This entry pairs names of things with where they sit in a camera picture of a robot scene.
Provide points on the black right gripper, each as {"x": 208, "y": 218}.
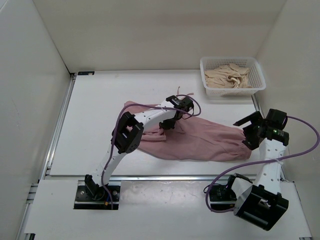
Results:
{"x": 250, "y": 142}

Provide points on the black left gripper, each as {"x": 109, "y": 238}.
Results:
{"x": 164, "y": 125}

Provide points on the pink trousers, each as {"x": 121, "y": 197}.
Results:
{"x": 195, "y": 139}

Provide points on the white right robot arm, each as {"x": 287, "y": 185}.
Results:
{"x": 260, "y": 202}

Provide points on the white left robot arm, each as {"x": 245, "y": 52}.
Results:
{"x": 133, "y": 120}

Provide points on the beige trousers in basket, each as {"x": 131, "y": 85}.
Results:
{"x": 230, "y": 76}

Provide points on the white plastic basket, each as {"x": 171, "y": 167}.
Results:
{"x": 255, "y": 76}

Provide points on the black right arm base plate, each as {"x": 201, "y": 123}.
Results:
{"x": 222, "y": 197}

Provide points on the aluminium front rail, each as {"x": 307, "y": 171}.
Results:
{"x": 120, "y": 178}

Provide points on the aluminium rail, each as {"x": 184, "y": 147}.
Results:
{"x": 120, "y": 178}
{"x": 47, "y": 162}

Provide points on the black corner bracket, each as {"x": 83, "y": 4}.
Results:
{"x": 86, "y": 73}

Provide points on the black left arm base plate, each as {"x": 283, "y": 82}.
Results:
{"x": 84, "y": 200}

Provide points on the aluminium left rail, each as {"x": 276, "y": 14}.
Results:
{"x": 47, "y": 162}

